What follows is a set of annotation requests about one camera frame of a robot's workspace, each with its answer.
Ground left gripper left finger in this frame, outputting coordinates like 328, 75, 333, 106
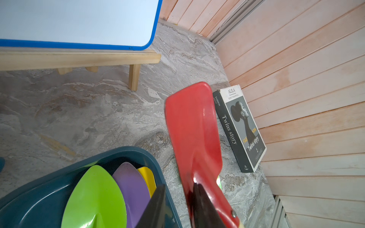
136, 184, 166, 228

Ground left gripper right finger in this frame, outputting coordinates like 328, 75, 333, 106
193, 183, 225, 228

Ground purple trowel pink handle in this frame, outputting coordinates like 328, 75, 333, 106
112, 162, 150, 228

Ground yellow shovel wooden handle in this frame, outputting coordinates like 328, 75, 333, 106
137, 166, 156, 198

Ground green trowel wooden handle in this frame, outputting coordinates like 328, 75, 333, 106
61, 165, 127, 228

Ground red shovel wooden handle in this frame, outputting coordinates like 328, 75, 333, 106
164, 82, 243, 228

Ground dark teal storage box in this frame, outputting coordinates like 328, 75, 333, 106
1, 146, 166, 228

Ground black cover book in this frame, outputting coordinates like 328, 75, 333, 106
213, 85, 267, 173

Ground small wooden easel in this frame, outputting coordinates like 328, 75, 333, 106
1, 47, 161, 91

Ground white board blue frame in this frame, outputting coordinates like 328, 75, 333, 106
1, 0, 162, 50

